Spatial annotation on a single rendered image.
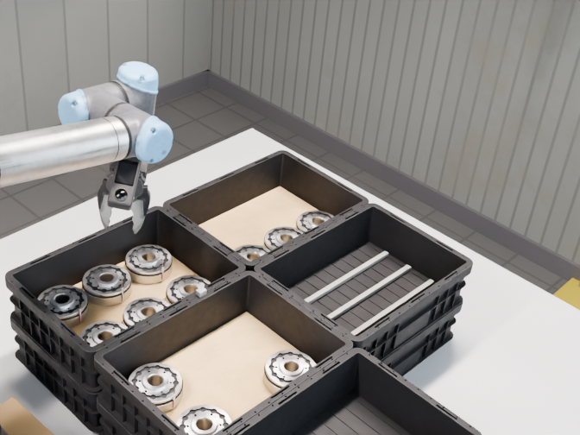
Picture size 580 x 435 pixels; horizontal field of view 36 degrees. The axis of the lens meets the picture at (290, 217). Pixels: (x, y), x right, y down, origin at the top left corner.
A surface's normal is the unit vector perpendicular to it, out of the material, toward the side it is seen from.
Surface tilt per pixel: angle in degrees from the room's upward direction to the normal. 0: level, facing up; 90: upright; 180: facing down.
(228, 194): 90
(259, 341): 0
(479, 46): 90
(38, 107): 90
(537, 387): 0
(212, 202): 90
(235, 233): 0
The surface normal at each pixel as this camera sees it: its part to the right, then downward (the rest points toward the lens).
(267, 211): 0.09, -0.81
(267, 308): -0.70, 0.36
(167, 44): 0.73, 0.44
